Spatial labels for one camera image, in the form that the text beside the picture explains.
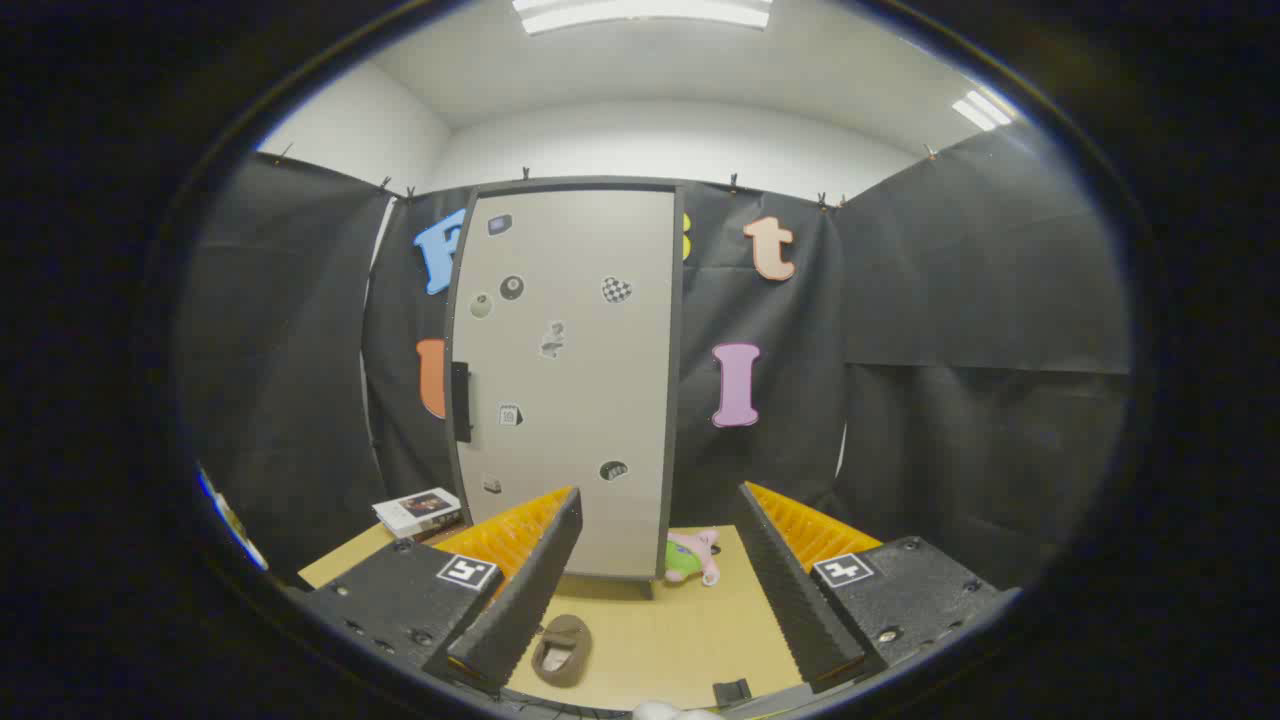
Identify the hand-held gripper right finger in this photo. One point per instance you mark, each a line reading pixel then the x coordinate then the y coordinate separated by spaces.
pixel 790 600

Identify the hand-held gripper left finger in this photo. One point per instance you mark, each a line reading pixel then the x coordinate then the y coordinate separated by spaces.
pixel 530 600

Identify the brown fuzzy shoe with bow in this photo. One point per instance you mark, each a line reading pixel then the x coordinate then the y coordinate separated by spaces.
pixel 560 652

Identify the grey shoe cabinet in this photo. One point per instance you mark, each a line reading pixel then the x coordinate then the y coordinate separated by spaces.
pixel 680 400

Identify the green and pink plush toy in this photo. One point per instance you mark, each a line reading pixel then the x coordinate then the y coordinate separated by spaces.
pixel 688 558

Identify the brown book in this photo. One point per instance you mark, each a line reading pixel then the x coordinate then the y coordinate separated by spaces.
pixel 440 530

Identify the white printed box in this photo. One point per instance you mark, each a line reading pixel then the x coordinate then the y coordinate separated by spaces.
pixel 415 510

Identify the white soft object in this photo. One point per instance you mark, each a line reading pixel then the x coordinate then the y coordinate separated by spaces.
pixel 665 712

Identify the black backdrop cloth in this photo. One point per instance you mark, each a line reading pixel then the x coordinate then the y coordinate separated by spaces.
pixel 950 300

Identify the small ceiling light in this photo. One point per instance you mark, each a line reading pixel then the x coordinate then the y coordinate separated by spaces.
pixel 982 108

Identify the long ceiling light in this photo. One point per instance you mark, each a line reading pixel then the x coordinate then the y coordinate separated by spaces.
pixel 640 12

